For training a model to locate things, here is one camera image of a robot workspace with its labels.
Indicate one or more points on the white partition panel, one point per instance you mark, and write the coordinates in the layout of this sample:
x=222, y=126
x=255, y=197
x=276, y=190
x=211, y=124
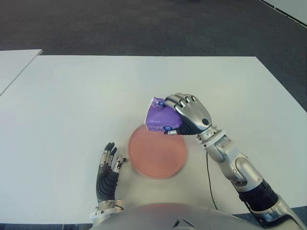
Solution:
x=290, y=9

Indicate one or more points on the pink round plate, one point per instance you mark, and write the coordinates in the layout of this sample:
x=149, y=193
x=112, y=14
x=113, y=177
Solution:
x=157, y=155

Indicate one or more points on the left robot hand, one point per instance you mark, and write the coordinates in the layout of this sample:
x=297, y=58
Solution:
x=106, y=182

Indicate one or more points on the grey robot torso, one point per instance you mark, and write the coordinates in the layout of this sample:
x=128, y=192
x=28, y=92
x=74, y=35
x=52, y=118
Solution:
x=156, y=218

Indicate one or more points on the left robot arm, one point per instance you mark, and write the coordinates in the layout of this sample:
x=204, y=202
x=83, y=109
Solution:
x=105, y=208

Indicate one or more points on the white side table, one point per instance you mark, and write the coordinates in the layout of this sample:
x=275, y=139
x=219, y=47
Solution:
x=14, y=64

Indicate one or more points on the purple tissue paper pack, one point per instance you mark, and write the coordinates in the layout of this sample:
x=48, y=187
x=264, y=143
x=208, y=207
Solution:
x=160, y=118

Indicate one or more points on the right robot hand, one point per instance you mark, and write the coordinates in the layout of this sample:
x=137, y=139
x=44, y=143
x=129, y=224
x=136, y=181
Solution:
x=194, y=115

